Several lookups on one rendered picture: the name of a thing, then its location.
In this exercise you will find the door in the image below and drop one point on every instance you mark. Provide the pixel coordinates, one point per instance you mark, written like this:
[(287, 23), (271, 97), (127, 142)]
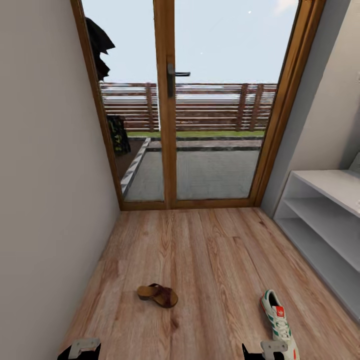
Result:
[(193, 96)]

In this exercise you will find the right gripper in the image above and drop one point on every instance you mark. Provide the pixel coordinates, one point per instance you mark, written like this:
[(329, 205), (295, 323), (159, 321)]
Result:
[(258, 356)]

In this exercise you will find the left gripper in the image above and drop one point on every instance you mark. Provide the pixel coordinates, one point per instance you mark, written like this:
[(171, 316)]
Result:
[(85, 355)]

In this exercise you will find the gym shoe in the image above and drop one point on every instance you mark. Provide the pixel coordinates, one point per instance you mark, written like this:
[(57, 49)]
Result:
[(276, 314)]

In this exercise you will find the sandal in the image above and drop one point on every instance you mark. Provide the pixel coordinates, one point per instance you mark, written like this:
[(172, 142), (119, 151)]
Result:
[(163, 296)]

